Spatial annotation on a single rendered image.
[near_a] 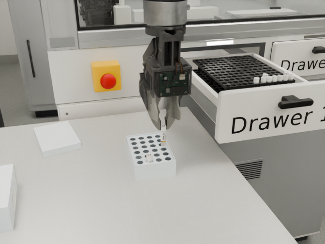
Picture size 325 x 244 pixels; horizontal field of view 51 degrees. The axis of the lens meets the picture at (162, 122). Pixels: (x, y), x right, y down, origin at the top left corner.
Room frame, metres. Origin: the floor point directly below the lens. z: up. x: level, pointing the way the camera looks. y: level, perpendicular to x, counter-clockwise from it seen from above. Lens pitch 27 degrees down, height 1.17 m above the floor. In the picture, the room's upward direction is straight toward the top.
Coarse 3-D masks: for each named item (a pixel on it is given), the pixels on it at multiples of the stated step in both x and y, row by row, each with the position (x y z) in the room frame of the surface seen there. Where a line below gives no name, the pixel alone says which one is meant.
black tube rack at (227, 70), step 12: (192, 60) 0.92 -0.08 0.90; (204, 60) 0.91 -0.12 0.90; (216, 60) 0.91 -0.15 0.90; (228, 60) 0.92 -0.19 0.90; (240, 60) 0.91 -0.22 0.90; (252, 60) 0.91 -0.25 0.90; (204, 72) 0.90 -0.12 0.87; (216, 72) 0.81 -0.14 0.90; (228, 72) 0.82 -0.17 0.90; (240, 72) 0.81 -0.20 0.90; (252, 72) 0.82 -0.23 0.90; (264, 72) 0.81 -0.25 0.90; (276, 72) 0.82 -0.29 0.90; (216, 84) 0.80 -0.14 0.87
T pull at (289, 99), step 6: (282, 96) 0.63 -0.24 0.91; (288, 96) 0.63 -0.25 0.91; (294, 96) 0.63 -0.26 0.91; (282, 102) 0.59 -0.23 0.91; (288, 102) 0.59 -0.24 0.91; (294, 102) 0.60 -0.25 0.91; (300, 102) 0.60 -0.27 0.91; (306, 102) 0.60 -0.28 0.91; (312, 102) 0.61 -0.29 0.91; (282, 108) 0.59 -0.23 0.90
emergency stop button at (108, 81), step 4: (104, 76) 0.80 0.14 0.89; (108, 76) 0.80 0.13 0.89; (112, 76) 0.81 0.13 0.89; (100, 80) 0.81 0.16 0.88; (104, 80) 0.80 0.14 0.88; (108, 80) 0.80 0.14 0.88; (112, 80) 0.81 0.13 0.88; (104, 84) 0.80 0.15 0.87; (108, 84) 0.80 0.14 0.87; (112, 84) 0.81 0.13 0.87; (104, 88) 0.81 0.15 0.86; (108, 88) 0.80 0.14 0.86
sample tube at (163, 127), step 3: (162, 126) 0.61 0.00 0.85; (165, 126) 0.61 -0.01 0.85; (162, 129) 0.61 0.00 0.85; (165, 129) 0.61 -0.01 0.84; (162, 132) 0.61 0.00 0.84; (165, 132) 0.61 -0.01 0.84; (162, 135) 0.61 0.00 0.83; (165, 135) 0.61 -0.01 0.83; (162, 138) 0.61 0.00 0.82; (165, 138) 0.61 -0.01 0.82; (162, 141) 0.61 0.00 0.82; (165, 141) 0.61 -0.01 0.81; (162, 144) 0.61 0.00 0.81; (165, 144) 0.61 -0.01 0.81
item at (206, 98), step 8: (200, 56) 0.97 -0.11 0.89; (208, 56) 0.97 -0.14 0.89; (216, 56) 0.97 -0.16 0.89; (224, 56) 0.98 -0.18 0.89; (256, 56) 0.98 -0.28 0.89; (192, 64) 0.95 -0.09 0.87; (272, 64) 0.89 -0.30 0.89; (192, 72) 0.83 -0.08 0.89; (192, 80) 0.80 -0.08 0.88; (200, 80) 0.77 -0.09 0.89; (296, 80) 0.79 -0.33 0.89; (304, 80) 0.77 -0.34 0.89; (192, 88) 0.79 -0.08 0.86; (200, 88) 0.75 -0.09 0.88; (208, 88) 0.71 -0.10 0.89; (192, 96) 0.79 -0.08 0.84; (200, 96) 0.74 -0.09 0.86; (208, 96) 0.70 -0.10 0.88; (216, 96) 0.67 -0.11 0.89; (200, 104) 0.74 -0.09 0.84; (208, 104) 0.69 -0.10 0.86; (216, 104) 0.66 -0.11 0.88; (208, 112) 0.69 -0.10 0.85; (216, 112) 0.65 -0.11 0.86
